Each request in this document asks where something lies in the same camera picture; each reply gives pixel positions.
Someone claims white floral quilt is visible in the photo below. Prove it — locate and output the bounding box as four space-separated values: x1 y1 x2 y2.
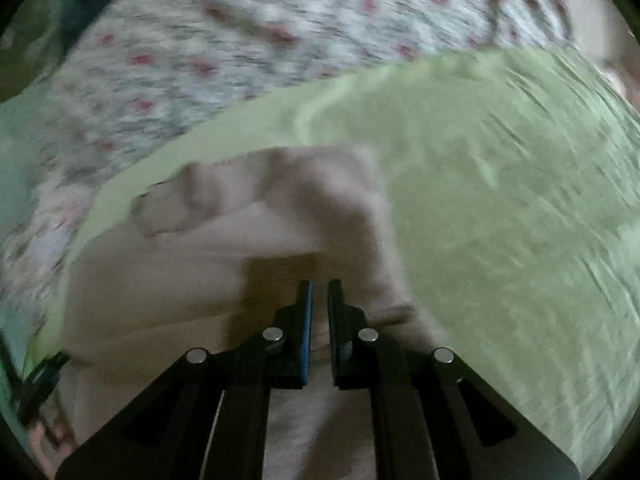
0 0 591 311

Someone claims grey-beige fleece garment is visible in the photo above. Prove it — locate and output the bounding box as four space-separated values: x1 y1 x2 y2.
57 142 451 480

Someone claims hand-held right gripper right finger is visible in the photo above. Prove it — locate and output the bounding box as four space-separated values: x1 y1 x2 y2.
327 279 581 480

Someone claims teal floral pillow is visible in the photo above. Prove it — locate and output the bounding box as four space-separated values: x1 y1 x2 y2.
0 90 56 251

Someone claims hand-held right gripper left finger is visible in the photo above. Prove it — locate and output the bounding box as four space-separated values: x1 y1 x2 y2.
55 280 314 480

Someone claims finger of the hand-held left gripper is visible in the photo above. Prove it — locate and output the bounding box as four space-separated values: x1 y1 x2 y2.
14 350 72 418

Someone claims person's left hand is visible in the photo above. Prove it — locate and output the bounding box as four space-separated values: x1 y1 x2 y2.
29 410 78 463

